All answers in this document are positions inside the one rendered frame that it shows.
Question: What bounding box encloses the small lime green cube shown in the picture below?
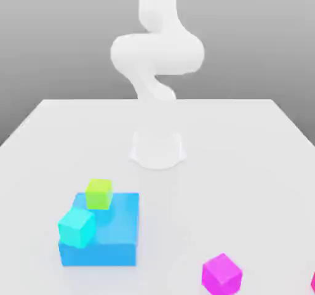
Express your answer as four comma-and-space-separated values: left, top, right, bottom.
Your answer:
85, 178, 114, 211

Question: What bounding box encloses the small cyan cube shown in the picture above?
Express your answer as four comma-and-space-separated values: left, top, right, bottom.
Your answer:
57, 207, 97, 249

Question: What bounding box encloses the small magenta cube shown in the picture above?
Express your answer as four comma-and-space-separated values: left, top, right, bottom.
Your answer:
201, 253, 244, 295

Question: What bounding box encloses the large blue box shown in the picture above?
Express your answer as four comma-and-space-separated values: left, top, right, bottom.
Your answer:
58, 192, 140, 267

